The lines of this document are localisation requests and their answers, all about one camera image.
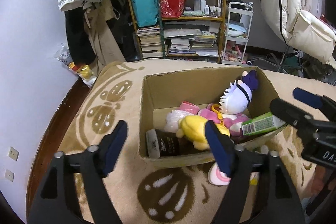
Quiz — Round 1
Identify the green pole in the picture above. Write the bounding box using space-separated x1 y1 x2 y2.
154 0 167 58

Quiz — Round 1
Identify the yellow plush toy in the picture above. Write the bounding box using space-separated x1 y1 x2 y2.
176 116 230 150

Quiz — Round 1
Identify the pink swirl roll plush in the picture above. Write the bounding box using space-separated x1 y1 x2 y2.
208 162 232 186

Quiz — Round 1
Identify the beige butterfly blanket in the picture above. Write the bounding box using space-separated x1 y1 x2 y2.
56 61 336 224

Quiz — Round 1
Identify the black tote bag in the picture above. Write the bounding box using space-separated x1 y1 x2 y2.
106 0 143 62

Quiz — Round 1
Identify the red patterned bag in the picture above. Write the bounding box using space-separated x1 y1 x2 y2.
158 0 189 18

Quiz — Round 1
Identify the beige hanging coat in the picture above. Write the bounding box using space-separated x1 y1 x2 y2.
83 0 126 67

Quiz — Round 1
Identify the dark box with white end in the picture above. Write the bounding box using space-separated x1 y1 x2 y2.
146 129 210 159

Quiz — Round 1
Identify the green packet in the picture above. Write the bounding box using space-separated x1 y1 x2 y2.
241 112 286 136

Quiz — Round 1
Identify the white plush with yellow feet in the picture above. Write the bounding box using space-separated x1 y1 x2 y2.
248 173 260 186

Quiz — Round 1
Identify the cardboard box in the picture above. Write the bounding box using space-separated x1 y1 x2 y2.
138 67 288 168

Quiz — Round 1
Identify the teal bag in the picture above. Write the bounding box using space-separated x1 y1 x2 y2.
130 0 160 28

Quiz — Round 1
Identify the cream padded chair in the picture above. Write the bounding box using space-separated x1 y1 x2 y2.
259 0 336 64

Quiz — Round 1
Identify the plastic bag of yellow toys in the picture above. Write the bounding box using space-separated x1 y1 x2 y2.
55 43 97 88

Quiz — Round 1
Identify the pink plastic-wrapped packet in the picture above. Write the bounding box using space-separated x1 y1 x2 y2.
166 101 201 132

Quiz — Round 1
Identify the group of white toiletry bottles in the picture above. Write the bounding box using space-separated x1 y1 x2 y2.
193 0 223 17

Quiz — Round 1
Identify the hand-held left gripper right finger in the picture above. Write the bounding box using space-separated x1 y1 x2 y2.
205 120 306 224

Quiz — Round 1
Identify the purple-haired plush doll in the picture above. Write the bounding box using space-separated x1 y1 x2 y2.
219 70 260 115

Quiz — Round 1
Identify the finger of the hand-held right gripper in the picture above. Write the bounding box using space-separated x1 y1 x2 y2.
293 87 336 121
270 98 324 136

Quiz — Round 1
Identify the black monitor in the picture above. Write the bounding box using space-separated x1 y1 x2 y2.
325 0 336 20

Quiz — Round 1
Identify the white rolling cart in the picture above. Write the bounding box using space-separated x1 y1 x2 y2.
221 1 255 65

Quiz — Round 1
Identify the pink fluffy plush toy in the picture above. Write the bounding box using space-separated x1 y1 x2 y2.
198 105 250 138

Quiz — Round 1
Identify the pile of books and papers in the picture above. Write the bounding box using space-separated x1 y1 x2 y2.
164 21 219 57

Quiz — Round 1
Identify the light blue pillow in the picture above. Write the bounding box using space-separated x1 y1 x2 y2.
226 23 248 37

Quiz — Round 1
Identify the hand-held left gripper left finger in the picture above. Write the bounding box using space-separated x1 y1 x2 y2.
28 120 129 224

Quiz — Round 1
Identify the black hanging coat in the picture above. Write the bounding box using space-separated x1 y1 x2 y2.
64 7 96 65

